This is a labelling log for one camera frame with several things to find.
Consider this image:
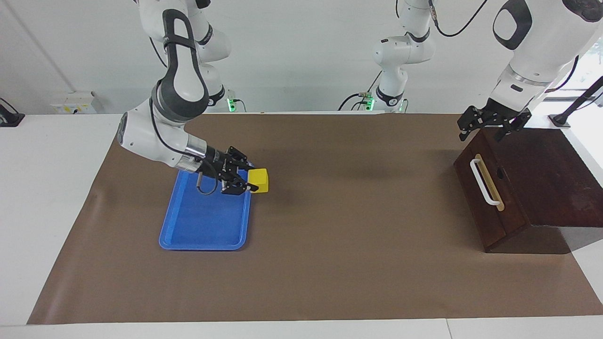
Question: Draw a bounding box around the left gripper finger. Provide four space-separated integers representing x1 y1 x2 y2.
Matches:
494 110 533 143
457 106 491 142

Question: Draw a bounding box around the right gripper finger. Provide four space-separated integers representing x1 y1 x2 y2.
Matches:
228 145 258 172
220 176 259 196

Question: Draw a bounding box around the yellow cube block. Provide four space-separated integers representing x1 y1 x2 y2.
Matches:
248 168 269 194

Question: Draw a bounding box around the white drawer handle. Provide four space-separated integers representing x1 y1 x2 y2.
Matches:
470 158 501 206

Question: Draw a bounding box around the dark wooden drawer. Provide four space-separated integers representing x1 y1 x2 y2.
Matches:
454 128 529 252

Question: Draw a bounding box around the black clamp stand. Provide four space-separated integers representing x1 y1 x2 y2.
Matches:
548 75 603 129

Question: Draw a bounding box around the blue plastic tray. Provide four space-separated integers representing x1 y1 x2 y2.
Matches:
158 165 253 251

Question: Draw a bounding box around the dark wooden cabinet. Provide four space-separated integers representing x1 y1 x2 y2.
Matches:
454 127 603 255

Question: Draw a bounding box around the brown paper table mat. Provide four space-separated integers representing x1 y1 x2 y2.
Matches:
27 113 603 325

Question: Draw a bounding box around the black tabletop device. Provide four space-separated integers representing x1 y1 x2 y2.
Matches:
0 97 25 127

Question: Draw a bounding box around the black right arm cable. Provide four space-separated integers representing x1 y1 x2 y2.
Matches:
149 37 223 195

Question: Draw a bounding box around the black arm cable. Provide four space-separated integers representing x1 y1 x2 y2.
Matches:
149 37 223 195
428 0 581 93

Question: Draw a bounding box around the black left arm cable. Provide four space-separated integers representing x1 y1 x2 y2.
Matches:
428 0 581 93

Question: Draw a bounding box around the white wall socket box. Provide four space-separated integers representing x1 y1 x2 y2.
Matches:
50 91 98 115

